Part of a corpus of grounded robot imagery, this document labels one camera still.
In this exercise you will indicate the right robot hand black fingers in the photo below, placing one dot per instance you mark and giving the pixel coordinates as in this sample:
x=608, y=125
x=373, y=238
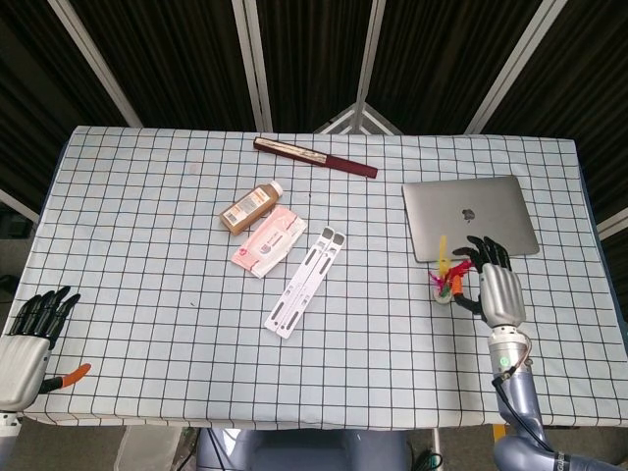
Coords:
x=500, y=294

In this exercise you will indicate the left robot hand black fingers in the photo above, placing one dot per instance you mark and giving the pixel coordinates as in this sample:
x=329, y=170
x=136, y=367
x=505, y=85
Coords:
x=19, y=363

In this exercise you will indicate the colourful feather shuttlecock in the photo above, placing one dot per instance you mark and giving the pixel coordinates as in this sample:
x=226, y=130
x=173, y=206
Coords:
x=444, y=294

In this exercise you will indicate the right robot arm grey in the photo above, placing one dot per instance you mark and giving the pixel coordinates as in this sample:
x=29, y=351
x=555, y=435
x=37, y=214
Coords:
x=520, y=402

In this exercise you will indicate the white folded laptop stand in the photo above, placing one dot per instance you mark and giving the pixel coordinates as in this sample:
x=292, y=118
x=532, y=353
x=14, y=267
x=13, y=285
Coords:
x=304, y=284

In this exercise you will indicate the grey laptop closed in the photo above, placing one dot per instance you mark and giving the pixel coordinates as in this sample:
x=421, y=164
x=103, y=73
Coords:
x=471, y=211

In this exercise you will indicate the white table leg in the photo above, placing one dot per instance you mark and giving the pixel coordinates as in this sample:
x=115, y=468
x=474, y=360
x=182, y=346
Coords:
x=436, y=449

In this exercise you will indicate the white black checked tablecloth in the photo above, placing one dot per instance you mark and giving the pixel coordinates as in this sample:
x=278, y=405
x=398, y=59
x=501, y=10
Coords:
x=147, y=245

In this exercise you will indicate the dark red folded fan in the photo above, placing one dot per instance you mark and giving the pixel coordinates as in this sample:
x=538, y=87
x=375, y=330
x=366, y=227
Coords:
x=343, y=163

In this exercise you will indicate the dark folding screen panel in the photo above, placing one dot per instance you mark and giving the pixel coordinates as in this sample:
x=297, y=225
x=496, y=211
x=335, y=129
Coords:
x=589, y=73
x=172, y=54
x=441, y=54
x=29, y=98
x=314, y=54

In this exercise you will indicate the pink wet wipes pack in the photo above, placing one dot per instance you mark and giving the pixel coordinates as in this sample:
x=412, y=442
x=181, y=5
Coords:
x=267, y=243

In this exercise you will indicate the grey robot torso base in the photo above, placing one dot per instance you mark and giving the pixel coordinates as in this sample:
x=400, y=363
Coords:
x=304, y=451

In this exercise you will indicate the brown liquid plastic bottle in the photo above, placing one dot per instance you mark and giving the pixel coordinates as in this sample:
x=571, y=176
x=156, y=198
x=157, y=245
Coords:
x=245, y=211

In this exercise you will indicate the white screen support frame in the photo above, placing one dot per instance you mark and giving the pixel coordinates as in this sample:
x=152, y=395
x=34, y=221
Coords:
x=360, y=120

